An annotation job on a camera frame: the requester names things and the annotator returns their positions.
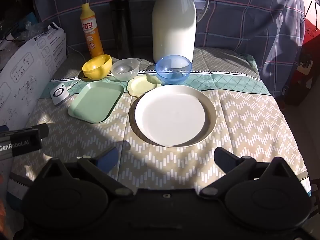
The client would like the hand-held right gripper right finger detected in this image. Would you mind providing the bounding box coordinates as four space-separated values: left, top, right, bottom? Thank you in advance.
199 147 299 197

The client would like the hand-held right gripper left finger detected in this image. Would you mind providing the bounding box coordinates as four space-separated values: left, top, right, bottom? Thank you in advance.
39 146 134 197

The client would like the green rectangular plate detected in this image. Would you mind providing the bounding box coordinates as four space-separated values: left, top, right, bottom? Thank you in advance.
68 81 125 124

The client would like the large white round plate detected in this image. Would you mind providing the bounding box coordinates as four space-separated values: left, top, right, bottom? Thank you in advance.
129 84 218 148

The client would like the small yellow scalloped plate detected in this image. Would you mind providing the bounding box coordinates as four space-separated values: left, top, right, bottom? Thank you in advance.
127 74 162 97

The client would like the clear plastic bowl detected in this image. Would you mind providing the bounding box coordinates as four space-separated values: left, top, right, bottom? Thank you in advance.
111 58 140 82

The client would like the yellow plastic bowl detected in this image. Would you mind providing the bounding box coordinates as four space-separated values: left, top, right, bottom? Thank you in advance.
82 54 112 81

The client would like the blue translucent bowl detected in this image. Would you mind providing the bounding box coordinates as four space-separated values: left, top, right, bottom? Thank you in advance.
155 54 193 83

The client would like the patterned quilted table cover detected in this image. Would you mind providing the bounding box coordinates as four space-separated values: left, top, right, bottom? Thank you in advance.
7 47 312 207

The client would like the small white round-dial device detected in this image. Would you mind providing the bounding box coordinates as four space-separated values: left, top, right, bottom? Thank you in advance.
50 83 70 106

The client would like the white printed cardboard box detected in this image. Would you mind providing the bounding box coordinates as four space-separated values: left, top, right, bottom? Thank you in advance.
0 21 67 130

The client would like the yellow detergent bottle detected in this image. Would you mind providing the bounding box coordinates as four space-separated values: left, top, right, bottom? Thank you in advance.
80 3 104 58

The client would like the dark tall tumbler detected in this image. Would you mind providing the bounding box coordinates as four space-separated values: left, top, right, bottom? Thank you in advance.
109 0 133 60

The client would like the white thermos jug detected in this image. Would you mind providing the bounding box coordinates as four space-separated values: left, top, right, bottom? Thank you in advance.
152 0 210 64

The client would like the blue plaid cloth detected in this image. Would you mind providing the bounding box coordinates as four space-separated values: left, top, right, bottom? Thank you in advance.
31 0 307 98

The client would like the white cable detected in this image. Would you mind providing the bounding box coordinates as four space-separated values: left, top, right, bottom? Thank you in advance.
66 45 87 64

